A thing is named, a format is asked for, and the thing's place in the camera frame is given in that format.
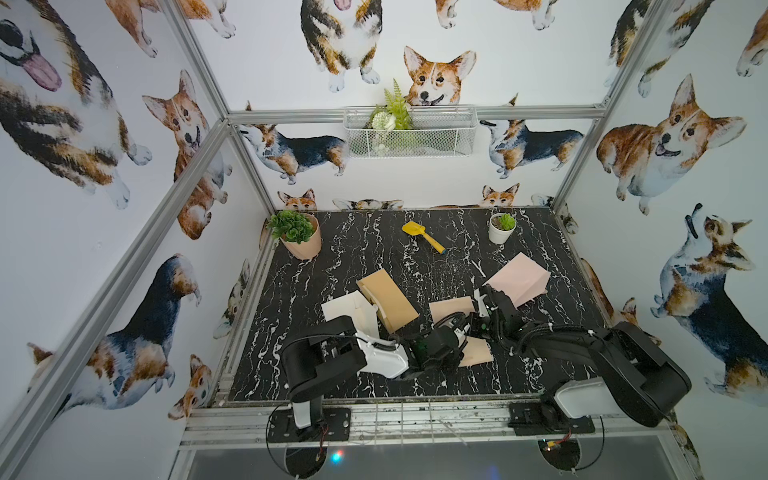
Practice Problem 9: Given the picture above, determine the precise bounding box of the cream letter paper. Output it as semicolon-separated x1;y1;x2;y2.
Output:
429;296;493;367

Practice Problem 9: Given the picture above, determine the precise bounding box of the pink envelope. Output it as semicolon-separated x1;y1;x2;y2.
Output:
486;253;551;307

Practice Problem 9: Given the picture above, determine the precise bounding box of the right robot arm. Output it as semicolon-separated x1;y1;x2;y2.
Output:
472;285;692;428

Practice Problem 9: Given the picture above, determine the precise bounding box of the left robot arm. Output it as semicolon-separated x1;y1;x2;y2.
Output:
280;312;470;431

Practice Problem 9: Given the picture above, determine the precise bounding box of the brown kraft envelope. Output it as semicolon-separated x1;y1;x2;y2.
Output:
357;269;419;334

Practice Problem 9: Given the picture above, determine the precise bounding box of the white envelope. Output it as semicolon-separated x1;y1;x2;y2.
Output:
321;291;380;339

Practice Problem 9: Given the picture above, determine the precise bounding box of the small plant in white pot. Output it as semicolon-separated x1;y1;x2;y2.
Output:
488;213;517;245

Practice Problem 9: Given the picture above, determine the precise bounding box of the yellow toy shovel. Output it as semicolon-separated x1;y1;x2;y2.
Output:
402;221;445;254

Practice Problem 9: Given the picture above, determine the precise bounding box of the green plant in terracotta pot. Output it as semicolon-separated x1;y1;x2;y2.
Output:
268;210;322;261

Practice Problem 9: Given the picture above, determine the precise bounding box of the fern and white flower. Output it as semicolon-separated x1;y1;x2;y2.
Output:
366;80;414;156

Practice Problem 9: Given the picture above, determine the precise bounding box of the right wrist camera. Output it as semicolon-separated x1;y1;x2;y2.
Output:
474;289;489;318

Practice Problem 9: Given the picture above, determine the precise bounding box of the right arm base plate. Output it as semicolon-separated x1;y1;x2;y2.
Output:
508;402;596;436

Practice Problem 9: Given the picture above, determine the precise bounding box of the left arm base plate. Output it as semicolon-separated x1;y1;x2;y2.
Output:
266;408;351;443

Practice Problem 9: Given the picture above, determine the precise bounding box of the white wire basket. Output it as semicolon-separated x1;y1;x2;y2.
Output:
343;106;479;158

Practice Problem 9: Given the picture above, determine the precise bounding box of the aluminium front rail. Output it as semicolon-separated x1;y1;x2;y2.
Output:
180;397;668;452

